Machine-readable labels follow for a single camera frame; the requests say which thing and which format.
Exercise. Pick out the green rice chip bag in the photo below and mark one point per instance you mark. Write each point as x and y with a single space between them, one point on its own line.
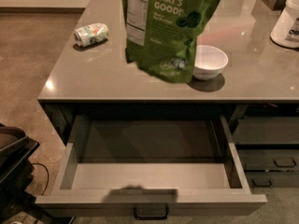
161 35

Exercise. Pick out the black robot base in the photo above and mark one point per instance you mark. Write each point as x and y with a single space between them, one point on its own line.
16 147

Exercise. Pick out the open grey top drawer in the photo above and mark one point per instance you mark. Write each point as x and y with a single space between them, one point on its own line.
109 167

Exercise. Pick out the white ceramic bowl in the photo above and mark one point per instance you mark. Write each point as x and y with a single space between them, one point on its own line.
209 62

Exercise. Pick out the crushed white soda can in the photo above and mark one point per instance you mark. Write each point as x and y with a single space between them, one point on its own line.
91 34

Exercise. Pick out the grey lower right drawers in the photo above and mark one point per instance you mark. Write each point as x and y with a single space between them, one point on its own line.
267 141

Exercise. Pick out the white plastic jar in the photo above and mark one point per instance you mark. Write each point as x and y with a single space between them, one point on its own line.
286 31

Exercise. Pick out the black drawer handle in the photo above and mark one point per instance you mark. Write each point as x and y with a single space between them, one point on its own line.
160 212

